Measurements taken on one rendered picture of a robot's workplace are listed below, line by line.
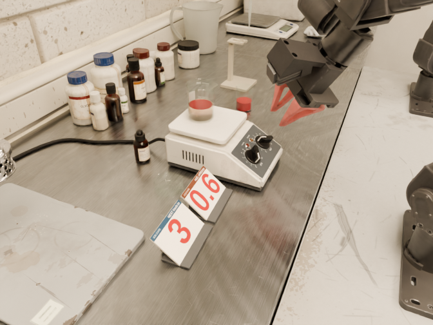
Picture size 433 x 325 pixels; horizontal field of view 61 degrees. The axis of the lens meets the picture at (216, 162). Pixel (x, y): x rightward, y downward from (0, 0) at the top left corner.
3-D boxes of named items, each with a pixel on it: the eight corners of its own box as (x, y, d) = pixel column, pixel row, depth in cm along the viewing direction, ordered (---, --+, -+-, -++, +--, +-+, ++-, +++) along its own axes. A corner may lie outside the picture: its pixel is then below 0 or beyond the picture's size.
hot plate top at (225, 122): (249, 117, 74) (249, 112, 73) (224, 146, 65) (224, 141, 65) (195, 104, 78) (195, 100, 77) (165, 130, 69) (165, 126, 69)
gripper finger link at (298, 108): (274, 135, 64) (308, 98, 57) (256, 104, 67) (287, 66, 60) (299, 135, 68) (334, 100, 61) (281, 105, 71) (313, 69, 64)
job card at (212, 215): (233, 191, 67) (234, 173, 65) (214, 224, 60) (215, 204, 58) (202, 183, 69) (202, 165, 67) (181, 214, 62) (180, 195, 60)
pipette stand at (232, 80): (256, 82, 108) (260, 38, 101) (245, 92, 102) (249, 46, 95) (232, 77, 111) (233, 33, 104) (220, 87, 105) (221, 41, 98)
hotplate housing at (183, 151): (281, 157, 76) (287, 123, 72) (261, 194, 67) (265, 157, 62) (187, 133, 84) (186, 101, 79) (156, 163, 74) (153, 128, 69)
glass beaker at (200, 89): (183, 124, 70) (181, 84, 66) (191, 111, 75) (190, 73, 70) (213, 128, 69) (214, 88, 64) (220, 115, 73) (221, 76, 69)
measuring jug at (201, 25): (169, 55, 126) (167, 9, 117) (173, 44, 136) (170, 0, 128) (223, 55, 126) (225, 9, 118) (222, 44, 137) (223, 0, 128)
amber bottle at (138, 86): (126, 101, 97) (120, 60, 91) (136, 95, 100) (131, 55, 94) (140, 104, 95) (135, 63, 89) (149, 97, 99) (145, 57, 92)
